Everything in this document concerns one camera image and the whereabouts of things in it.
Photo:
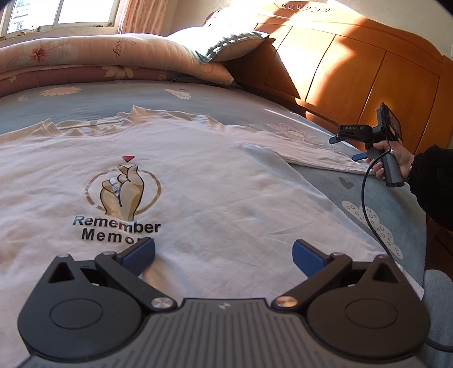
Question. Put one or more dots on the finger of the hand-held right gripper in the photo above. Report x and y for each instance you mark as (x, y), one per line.
(337, 139)
(360, 157)

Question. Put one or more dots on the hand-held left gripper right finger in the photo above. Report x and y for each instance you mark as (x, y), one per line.
(308, 258)

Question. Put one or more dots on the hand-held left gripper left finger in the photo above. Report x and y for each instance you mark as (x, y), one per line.
(139, 256)

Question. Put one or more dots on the white long-sleeve printed shirt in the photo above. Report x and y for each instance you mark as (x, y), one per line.
(212, 184)

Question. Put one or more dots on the person's right hand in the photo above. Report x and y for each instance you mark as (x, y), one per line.
(404, 157)

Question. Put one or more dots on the orange wooden headboard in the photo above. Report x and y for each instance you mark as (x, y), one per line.
(354, 60)

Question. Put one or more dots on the white pillow with grey frill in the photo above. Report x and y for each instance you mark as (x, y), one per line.
(226, 44)

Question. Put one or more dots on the blue floral bed sheet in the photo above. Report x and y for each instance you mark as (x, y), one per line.
(106, 99)

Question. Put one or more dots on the pink floral folded quilt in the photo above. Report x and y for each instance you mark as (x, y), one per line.
(88, 53)

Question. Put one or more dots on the pink striped curtain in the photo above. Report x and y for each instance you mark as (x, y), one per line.
(141, 16)

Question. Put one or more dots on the white-framed window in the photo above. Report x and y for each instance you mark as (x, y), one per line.
(70, 12)

